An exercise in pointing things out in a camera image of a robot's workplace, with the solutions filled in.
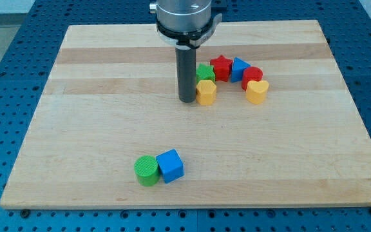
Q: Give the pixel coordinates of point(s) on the blue cube block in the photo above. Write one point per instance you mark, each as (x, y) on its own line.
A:
(170, 165)

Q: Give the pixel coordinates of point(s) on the light wooden board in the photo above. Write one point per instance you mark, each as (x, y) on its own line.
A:
(111, 98)

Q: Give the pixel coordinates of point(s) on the yellow heart block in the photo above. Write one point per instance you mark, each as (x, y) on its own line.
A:
(256, 91)

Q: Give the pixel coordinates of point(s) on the blue triangle block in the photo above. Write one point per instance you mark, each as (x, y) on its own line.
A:
(238, 68)

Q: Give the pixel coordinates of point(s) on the red star block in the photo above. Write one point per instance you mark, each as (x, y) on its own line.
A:
(221, 68)

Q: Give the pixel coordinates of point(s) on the green star block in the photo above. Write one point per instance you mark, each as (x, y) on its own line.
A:
(205, 72)

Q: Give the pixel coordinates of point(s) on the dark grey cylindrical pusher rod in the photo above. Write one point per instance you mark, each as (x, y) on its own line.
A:
(186, 74)

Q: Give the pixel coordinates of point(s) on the red cylinder block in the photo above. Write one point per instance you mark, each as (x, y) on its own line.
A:
(251, 73)

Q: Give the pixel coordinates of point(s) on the yellow hexagon block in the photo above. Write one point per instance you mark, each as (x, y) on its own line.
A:
(206, 92)

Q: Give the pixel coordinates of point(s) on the green cylinder block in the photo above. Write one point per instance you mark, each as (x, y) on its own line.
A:
(146, 170)

